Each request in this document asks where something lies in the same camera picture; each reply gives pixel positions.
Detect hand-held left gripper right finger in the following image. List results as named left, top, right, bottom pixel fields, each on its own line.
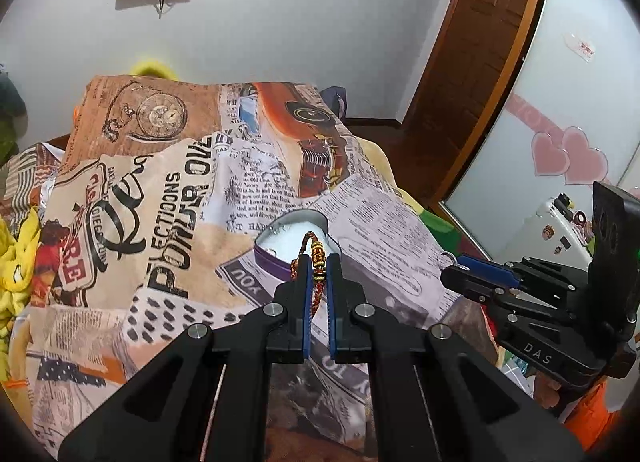
left=325, top=255, right=586, bottom=462

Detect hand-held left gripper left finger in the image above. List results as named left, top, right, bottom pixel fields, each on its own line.
left=57, top=266, right=315, bottom=462

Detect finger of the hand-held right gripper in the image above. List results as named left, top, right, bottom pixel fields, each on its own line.
left=440, top=265, right=503, bottom=304
left=456, top=254, right=525, bottom=289

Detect red and gold braided bracelet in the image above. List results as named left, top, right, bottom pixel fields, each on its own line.
left=289, top=231, right=332, bottom=319

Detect purple heart-shaped tin box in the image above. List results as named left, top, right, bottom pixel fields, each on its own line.
left=253, top=209, right=332, bottom=279

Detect person's right forearm orange sleeve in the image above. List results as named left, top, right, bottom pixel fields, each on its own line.
left=562, top=378, right=612, bottom=445

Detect person's right hand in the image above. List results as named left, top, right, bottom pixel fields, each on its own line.
left=531, top=375, right=567, bottom=412

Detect white suitcase with stickers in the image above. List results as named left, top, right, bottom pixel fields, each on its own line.
left=520, top=195, right=597, bottom=259

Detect pink heart stickers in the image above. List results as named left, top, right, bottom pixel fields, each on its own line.
left=505, top=92, right=610, bottom=187

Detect newspaper print blanket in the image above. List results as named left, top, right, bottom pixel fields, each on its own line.
left=27, top=73, right=463, bottom=460

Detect white sliding wardrobe door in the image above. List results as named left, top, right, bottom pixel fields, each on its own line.
left=442, top=0, right=640, bottom=263

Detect brown wooden door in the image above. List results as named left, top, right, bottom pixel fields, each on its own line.
left=397, top=0, right=550, bottom=204

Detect dark blue cloth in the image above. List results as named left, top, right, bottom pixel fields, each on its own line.
left=320, top=86, right=350, bottom=119

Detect white rectangular sticker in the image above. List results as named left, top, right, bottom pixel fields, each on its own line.
left=565, top=32, right=597, bottom=63

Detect yellow pillow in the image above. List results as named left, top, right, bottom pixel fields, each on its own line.
left=131, top=57, right=180, bottom=80

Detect yellow plush toy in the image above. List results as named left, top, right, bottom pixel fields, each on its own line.
left=0, top=205, right=43, bottom=383

